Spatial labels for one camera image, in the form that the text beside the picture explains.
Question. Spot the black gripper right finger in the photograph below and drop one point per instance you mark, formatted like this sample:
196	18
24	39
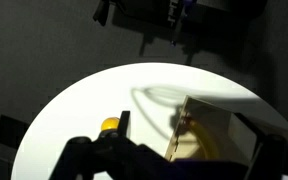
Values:
277	156

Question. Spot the small round yellow toy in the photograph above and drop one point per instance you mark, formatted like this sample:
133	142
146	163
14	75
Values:
110	123

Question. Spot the black spring clamp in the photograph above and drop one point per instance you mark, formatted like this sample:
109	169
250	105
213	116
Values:
101	13

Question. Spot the yellow toy banana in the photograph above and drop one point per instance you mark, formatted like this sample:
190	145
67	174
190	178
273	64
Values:
208	141

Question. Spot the light wooden tray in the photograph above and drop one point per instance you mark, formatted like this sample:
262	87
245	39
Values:
217	133

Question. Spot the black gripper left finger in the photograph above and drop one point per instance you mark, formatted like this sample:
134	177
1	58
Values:
117	156

